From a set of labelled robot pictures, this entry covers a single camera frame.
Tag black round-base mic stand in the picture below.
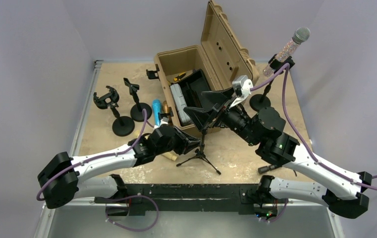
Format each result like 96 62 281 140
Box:
123 78 153 122

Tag black tripod shock-mount stand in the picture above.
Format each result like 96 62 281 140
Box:
176 129 221 175

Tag blue microphone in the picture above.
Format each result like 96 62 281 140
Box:
152 99 162 126

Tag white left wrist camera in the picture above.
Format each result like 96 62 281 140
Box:
159 117 169 126

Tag tan plastic toolbox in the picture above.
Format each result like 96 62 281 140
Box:
146 0 260 137

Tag cream yellow microphone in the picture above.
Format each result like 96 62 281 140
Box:
162 152 178 162

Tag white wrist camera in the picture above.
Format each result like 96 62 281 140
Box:
159 117 169 126
230 75 253 108

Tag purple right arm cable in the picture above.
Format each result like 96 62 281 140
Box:
250 63 377 194

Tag black cylindrical adapter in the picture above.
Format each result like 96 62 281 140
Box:
258 165 281 175

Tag yellow black tool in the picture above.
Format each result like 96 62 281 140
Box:
173 72 186 82

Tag black clip mic stand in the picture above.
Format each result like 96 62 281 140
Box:
249 55 295 112

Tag aluminium frame rails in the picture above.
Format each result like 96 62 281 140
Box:
34 61 345 238

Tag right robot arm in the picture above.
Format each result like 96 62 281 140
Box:
184 89 372 219

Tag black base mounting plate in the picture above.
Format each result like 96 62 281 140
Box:
94 184 285 219

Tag black shock-mount desk stand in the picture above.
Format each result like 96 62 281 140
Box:
93 86 135 137

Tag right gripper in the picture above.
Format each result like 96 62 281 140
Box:
184 86 260 146

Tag glitter silver microphone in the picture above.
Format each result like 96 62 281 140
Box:
263 27 311 77

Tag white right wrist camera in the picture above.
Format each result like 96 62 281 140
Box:
230 75 253 108

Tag gold microphone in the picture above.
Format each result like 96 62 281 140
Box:
162 101 172 116

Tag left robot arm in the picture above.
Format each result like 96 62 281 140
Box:
37 125 200 209

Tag grey small parts case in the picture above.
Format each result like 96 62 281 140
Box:
170 84 192 126

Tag black toolbox tray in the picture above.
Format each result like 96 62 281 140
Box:
178 69 214 109

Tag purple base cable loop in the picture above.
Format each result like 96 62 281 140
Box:
105 195 160 232

